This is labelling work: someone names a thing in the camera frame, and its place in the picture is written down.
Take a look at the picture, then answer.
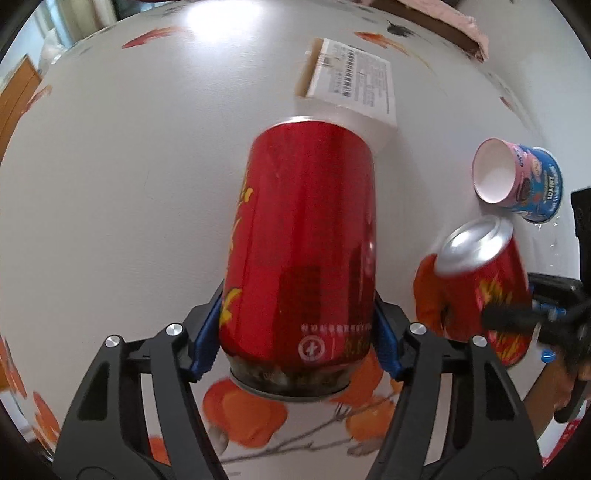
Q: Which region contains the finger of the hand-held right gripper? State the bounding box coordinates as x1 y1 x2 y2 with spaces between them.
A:
481 302 561 334
527 271 578 298

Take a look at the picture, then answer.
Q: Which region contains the clear plastic bag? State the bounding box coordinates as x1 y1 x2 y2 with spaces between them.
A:
39 28 79 75

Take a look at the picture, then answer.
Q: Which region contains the person's right hand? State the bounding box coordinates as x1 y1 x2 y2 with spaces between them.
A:
525 346 581 438

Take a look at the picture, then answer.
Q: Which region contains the brown wooden chair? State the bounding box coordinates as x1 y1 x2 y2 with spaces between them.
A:
379 0 481 58

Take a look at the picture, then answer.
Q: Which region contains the red drink can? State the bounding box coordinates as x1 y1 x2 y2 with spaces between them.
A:
218 117 377 401
434 216 535 367

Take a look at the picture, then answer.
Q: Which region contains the small white cardboard box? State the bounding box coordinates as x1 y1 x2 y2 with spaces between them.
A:
294 38 399 130

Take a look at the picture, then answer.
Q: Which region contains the wooden sideboard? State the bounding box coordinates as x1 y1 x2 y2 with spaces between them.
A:
0 54 44 158

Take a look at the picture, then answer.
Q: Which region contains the chair with pink cloth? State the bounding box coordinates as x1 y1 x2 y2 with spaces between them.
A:
397 0 489 61

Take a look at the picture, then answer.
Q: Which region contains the red bag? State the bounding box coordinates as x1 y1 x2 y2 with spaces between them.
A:
542 418 583 467

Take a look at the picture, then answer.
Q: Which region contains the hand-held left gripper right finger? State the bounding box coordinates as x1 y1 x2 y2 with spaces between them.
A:
367 293 543 480

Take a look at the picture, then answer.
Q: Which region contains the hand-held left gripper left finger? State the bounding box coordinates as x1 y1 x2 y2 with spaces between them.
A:
53 281 232 480

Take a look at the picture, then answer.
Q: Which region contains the blue pink snack cup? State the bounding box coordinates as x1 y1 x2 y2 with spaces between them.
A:
472 137 564 224

